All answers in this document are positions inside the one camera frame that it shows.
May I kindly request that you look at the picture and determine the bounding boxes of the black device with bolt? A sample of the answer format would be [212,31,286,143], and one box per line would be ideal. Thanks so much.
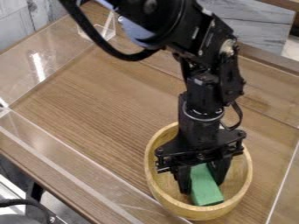
[25,201,71,224]

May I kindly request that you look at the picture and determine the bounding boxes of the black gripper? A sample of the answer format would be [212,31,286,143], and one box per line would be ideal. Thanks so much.
[154,115,248,194]

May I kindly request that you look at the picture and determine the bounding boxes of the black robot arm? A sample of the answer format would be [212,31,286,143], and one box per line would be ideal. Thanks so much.
[98,0,246,194]

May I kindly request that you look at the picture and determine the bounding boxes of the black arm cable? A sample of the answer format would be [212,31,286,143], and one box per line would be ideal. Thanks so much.
[58,0,162,62]

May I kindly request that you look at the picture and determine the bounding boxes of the black table leg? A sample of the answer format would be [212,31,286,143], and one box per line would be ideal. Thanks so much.
[27,182,45,202]

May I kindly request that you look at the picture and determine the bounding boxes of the black cable below table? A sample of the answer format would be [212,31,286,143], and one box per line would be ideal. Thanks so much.
[0,198,51,224]

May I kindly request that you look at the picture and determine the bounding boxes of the clear acrylic corner bracket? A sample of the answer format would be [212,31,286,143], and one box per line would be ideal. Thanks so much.
[78,11,117,41]

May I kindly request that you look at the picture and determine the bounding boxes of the green rectangular block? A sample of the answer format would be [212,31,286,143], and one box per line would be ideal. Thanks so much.
[191,164,225,207]

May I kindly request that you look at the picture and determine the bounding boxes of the brown wooden bowl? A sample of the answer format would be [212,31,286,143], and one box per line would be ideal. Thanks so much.
[145,122,254,221]

